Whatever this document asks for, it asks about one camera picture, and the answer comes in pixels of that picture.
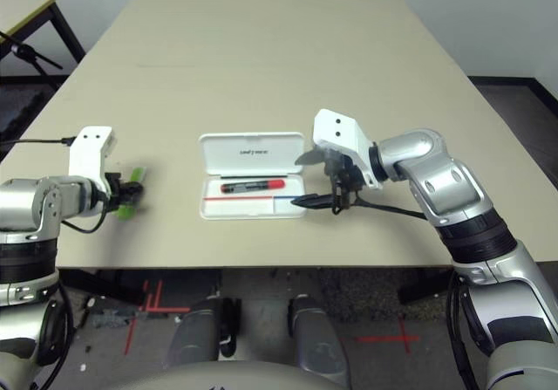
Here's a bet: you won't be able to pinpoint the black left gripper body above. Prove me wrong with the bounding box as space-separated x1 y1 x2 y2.
103 170 128 212

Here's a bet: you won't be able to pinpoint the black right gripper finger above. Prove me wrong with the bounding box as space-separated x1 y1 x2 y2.
289 193 337 211
295 147 327 168

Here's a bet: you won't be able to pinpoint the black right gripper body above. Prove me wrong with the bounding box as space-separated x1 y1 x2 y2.
330 155 367 216

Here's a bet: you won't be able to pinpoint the white plastic pencil case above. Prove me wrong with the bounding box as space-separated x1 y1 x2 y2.
198 131 307 222

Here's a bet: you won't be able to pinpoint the black marker with red cap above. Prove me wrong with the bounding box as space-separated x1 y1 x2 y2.
220 178 287 195

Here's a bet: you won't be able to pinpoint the speckled grey floor mat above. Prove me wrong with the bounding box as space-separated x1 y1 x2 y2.
313 267 419 325

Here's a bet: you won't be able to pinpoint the red tape lines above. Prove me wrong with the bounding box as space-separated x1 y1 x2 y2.
124 279 193 356

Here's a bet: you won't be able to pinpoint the dark foam floor mat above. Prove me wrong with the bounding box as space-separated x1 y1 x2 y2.
0 86 49 147

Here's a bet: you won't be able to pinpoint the grey robot right leg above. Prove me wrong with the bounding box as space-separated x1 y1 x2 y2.
287 293 350 387

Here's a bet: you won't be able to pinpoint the grey robot leg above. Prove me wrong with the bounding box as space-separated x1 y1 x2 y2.
167 298 243 369
287 293 350 387

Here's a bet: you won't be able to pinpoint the grey robot left leg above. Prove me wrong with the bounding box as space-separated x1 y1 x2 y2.
167 298 243 369

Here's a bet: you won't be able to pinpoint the red tape cross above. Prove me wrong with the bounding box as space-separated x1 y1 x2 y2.
355 318 422 354

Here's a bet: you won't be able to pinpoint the black tripod stand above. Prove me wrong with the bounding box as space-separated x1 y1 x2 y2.
0 30 65 88

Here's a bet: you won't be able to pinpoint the grey robot torso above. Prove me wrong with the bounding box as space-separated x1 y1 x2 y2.
126 359 345 390

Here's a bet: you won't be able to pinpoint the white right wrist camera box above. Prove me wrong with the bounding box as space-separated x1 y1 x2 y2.
312 108 384 189

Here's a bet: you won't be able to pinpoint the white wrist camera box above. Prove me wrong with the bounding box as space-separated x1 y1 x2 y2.
312 108 384 189
68 126 118 193

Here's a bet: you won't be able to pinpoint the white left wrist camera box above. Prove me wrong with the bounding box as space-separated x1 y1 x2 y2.
68 126 118 193

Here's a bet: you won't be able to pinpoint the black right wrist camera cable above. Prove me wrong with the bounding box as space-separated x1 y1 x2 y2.
335 197 480 390

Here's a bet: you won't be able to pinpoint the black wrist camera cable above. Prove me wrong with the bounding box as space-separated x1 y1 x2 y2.
335 197 480 390
0 135 110 235

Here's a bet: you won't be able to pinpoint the black left wrist camera cable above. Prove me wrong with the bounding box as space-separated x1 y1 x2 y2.
0 135 110 235

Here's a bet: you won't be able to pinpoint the beige side table black frame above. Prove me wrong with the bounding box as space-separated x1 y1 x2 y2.
0 0 86 77

